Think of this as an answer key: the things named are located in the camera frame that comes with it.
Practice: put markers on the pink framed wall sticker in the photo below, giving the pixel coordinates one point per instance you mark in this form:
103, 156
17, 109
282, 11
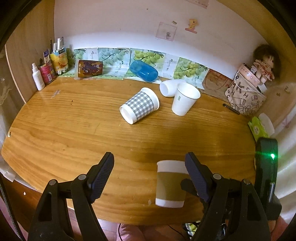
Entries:
165, 31

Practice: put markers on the orange juice carton holder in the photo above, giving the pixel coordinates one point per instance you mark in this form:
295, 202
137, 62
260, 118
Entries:
59, 61

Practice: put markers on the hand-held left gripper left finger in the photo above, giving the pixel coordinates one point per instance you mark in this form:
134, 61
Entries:
101, 178

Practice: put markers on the blue plastic case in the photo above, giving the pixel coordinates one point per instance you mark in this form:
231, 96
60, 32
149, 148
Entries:
143, 70

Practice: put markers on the red tin can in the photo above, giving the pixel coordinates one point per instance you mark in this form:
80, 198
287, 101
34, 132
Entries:
47, 72

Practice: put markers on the white paper cup small label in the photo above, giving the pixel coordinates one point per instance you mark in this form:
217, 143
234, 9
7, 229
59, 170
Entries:
183, 102

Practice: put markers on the pink round band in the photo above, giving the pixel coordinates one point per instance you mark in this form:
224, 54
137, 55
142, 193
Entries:
249, 74

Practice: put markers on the white marker pen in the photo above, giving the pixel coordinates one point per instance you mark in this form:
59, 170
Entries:
60, 43
55, 48

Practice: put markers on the white plastic cup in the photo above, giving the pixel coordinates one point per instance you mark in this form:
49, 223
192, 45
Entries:
266, 122

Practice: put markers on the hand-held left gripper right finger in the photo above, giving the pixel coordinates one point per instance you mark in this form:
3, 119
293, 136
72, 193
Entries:
196, 178

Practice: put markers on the pink cloth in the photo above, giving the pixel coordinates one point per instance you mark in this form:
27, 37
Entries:
131, 232

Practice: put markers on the row of grape print sheets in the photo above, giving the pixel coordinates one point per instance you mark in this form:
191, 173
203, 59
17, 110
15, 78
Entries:
115, 59

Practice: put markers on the brown sleeve paper cup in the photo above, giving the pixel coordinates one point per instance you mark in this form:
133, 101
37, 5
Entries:
170, 185

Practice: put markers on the letter print cloth bag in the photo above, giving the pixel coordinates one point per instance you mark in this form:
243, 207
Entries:
245, 98

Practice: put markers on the black pencil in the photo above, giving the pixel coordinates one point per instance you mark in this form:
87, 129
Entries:
51, 45

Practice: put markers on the brown haired doll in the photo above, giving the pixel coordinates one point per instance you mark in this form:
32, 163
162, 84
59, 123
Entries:
263, 63

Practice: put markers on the black pen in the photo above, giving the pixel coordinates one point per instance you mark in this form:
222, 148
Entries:
231, 109

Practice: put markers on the yellow figure wall sticker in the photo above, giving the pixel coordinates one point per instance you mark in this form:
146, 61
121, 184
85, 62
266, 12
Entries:
192, 25

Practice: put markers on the brown paper sheet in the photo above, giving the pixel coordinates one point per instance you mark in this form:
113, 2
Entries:
216, 81

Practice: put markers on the blue white tube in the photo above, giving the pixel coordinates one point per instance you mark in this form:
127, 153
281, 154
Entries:
46, 55

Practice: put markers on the grey checkered paper cup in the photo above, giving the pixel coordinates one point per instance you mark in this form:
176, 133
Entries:
139, 106

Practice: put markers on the plain white paper cup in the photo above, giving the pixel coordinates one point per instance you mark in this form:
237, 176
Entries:
168, 90

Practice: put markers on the white curtain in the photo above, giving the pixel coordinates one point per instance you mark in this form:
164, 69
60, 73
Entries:
285, 166

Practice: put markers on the green tissue pack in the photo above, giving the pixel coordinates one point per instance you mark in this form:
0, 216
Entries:
256, 128

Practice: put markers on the white spray bottle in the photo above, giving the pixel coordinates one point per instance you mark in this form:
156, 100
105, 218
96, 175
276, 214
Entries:
38, 78

